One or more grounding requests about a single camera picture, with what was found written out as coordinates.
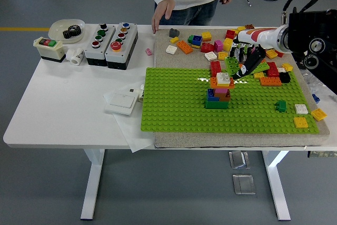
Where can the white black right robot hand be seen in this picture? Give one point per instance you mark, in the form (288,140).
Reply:
(259,38)

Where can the person's right hand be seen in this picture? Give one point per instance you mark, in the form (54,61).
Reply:
(164,7)

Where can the lime green long brick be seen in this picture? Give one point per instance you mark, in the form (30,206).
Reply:
(263,66)
(231,64)

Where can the green studded baseplate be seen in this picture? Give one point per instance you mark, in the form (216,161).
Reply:
(171,109)

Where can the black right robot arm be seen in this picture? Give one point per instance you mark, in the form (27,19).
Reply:
(310,30)

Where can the brown brick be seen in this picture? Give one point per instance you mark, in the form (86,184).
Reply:
(225,98)
(249,26)

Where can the yellow flat square brick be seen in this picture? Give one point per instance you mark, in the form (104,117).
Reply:
(222,56)
(271,54)
(319,114)
(300,122)

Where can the small yellow brick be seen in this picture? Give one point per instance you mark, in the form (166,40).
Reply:
(174,40)
(259,75)
(241,28)

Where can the red square brick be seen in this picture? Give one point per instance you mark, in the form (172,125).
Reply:
(230,34)
(279,54)

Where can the dark grey brick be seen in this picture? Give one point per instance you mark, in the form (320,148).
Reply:
(173,33)

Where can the red long brick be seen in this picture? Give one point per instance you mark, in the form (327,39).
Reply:
(214,67)
(272,69)

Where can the small white brick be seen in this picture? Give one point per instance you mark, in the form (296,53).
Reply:
(281,69)

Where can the magenta brick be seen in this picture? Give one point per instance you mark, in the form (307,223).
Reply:
(218,46)

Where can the white flat square brick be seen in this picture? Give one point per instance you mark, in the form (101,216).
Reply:
(210,56)
(171,49)
(301,109)

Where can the orange long brick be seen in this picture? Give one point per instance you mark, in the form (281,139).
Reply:
(269,81)
(213,83)
(184,47)

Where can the blue green yellow brick stack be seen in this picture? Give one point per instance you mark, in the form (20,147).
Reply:
(196,41)

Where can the small pink brick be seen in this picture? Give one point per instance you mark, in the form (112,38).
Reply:
(149,51)

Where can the black brick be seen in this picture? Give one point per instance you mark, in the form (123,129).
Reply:
(285,77)

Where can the small dark green brick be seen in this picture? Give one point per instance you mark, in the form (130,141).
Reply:
(281,106)

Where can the small blue brick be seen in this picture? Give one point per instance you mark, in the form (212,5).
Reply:
(316,98)

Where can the four-button emergency stop box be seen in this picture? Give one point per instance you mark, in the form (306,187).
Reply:
(119,56)

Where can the clear plastic bag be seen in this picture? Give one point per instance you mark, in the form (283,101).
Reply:
(312,82)

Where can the three-button control box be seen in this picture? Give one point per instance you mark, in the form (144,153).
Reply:
(98,51)

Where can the white plug adapter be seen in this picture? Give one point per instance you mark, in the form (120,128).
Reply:
(134,93)

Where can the black metal gears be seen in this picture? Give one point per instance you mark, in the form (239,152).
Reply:
(71,32)

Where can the white pipe tee fitting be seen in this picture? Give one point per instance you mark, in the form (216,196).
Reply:
(75,56)

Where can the white plastic bowl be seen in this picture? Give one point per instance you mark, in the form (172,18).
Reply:
(56,31)

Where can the metal floor plate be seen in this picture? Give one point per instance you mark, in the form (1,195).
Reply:
(239,159)
(244,184)

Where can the white paper sheet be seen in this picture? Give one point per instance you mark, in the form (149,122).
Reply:
(134,135)

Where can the under-table tray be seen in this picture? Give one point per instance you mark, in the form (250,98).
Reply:
(322,154)

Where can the white table leg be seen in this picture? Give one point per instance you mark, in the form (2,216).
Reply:
(277,183)
(93,183)

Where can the white wall switch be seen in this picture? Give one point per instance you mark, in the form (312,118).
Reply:
(119,102)

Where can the red green button switch box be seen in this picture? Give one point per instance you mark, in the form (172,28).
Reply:
(50,49)

